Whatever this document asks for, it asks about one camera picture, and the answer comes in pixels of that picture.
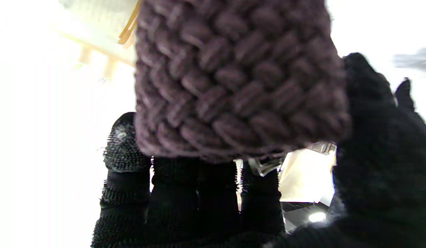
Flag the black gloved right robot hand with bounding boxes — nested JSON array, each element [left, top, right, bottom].
[[91, 52, 426, 248]]

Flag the printed room scene backdrop curtain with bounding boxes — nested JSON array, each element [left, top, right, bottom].
[[54, 0, 141, 81]]

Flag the black woven belt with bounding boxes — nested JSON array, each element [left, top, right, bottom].
[[134, 0, 353, 177]]

